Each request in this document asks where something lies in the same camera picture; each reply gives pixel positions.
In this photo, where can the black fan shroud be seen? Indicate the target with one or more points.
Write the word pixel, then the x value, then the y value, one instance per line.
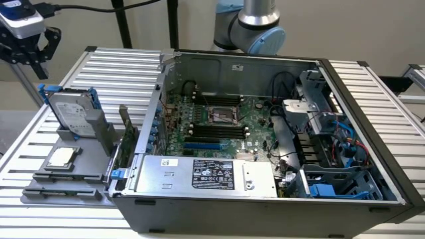
pixel 311 149

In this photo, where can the green graphics card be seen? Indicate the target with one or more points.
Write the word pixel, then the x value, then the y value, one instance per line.
pixel 128 139

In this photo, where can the grey parts rack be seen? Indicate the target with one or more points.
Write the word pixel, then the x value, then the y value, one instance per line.
pixel 92 154

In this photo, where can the CPU socket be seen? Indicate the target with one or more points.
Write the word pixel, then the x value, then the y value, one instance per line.
pixel 222 115

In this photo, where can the green motherboard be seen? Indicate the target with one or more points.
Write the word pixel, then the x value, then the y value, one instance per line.
pixel 229 147

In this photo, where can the black stand pole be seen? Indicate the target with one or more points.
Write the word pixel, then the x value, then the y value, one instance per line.
pixel 172 25
pixel 122 25

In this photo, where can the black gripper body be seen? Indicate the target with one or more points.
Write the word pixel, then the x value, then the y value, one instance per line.
pixel 20 49

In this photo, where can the grey metal disk bay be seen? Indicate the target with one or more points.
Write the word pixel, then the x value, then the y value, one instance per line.
pixel 307 112

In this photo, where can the blue case latch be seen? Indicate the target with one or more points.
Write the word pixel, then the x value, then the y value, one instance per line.
pixel 118 173

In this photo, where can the silver power supply unit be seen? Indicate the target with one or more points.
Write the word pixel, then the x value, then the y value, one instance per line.
pixel 185 176

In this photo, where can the grey drive cage blue tab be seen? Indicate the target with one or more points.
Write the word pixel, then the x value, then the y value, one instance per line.
pixel 338 181

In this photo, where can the hard disk in blue carrier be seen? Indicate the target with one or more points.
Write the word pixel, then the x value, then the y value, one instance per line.
pixel 74 117

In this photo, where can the silver CPU chip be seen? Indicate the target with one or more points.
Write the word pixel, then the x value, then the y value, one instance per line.
pixel 62 158

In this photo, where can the round coin battery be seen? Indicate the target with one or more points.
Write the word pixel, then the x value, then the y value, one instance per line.
pixel 258 105

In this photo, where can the aluminium side frame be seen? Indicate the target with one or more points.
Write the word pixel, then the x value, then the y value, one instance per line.
pixel 414 74

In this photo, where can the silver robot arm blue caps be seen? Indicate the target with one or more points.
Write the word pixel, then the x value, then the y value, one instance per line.
pixel 256 22

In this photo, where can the silver chipset heatsink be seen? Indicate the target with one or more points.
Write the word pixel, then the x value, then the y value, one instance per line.
pixel 248 156

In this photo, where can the black expansion slot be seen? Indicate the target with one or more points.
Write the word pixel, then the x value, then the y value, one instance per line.
pixel 200 140

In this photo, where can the black open PC case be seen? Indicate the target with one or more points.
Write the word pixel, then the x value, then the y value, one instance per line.
pixel 252 214

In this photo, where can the blue expansion slot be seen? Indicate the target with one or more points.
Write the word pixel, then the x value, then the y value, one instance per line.
pixel 202 146

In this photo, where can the silver blue wrist camera box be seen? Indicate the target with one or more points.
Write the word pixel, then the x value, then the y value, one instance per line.
pixel 22 23

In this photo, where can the aluminium frame post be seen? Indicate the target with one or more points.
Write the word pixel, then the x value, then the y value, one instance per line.
pixel 22 79

